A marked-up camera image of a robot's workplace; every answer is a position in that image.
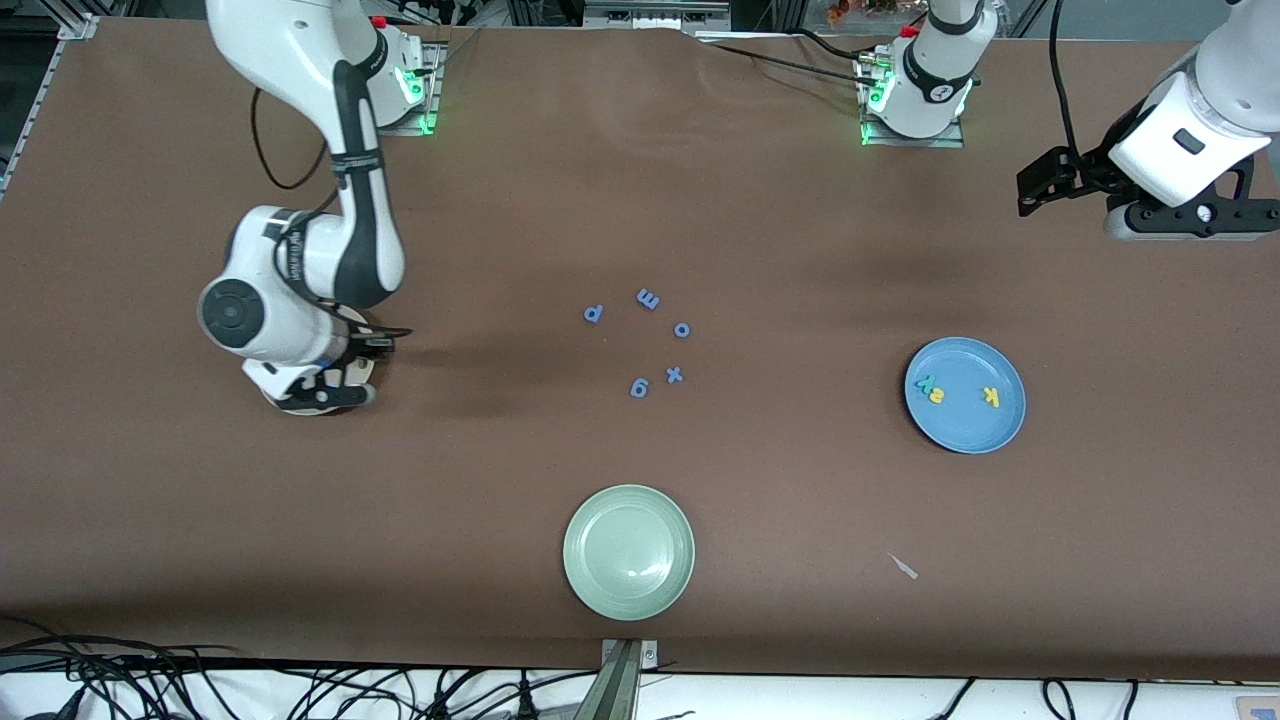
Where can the blue foam letter p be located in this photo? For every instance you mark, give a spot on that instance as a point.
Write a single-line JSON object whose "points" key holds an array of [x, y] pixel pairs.
{"points": [[593, 313]]}

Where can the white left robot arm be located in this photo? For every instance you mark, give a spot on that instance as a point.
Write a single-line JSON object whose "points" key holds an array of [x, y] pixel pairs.
{"points": [[935, 80]]}

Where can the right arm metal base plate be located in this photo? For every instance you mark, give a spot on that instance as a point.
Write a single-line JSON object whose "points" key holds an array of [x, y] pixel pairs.
{"points": [[434, 100]]}

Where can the beige round plate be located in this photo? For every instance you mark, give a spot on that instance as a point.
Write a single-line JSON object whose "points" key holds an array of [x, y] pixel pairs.
{"points": [[368, 368]]}

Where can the brown table mat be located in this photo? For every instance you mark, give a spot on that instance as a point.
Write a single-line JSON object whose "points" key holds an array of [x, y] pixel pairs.
{"points": [[640, 200]]}

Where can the aluminium camera post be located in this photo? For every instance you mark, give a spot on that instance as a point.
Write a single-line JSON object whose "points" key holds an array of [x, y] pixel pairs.
{"points": [[622, 690]]}

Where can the small grey tape scrap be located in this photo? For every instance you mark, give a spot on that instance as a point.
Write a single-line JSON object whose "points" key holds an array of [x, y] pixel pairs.
{"points": [[904, 567]]}

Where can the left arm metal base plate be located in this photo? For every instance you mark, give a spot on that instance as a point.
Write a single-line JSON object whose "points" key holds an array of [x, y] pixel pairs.
{"points": [[880, 140]]}

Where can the orange dried plant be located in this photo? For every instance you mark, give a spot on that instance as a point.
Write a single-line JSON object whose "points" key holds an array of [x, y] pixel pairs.
{"points": [[860, 8]]}

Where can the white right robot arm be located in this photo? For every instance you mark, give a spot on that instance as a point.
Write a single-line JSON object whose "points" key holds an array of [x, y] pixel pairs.
{"points": [[280, 50]]}

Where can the pale green round plate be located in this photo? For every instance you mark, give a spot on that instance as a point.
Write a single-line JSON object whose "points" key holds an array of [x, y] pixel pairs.
{"points": [[628, 552]]}

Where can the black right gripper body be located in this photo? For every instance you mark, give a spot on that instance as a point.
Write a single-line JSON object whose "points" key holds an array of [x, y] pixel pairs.
{"points": [[357, 352]]}

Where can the blue foam letter m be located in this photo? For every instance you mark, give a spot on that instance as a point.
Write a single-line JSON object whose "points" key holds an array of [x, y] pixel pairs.
{"points": [[647, 298]]}

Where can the silver aluminium frame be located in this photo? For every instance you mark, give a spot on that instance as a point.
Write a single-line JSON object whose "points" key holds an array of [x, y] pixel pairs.
{"points": [[655, 15]]}

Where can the blue round plate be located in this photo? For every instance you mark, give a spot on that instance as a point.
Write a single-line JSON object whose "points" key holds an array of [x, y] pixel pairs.
{"points": [[965, 425]]}

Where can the aluminium corner bracket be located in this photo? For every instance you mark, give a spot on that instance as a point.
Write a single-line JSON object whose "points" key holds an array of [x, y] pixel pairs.
{"points": [[80, 27]]}

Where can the tan cardboard piece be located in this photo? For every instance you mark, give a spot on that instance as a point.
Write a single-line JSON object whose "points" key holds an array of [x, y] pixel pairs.
{"points": [[1260, 710]]}

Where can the blue foam letter g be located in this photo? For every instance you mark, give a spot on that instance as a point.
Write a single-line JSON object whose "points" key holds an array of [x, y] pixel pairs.
{"points": [[639, 387]]}

